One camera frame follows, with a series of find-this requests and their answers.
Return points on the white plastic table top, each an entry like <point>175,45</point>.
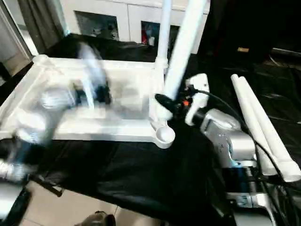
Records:
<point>127,103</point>

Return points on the white plastic table leg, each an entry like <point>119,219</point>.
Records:
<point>275,136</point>
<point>256,127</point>
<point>183,52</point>
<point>163,33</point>

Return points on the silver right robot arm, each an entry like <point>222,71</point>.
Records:
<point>230,141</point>

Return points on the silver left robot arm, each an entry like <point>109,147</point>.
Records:
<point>37,122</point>

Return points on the black table mat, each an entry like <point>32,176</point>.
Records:
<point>141,174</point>

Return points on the white glass door cabinet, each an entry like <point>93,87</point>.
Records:
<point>131,19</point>

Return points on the small yellow label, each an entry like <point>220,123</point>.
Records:
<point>243,49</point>

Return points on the grey curtain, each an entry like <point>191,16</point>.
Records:
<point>40,23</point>

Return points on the black left robot foot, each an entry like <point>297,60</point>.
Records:
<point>96,220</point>

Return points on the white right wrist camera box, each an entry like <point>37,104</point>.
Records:
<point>197,96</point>

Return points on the black metal table frame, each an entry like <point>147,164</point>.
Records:
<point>44,186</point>

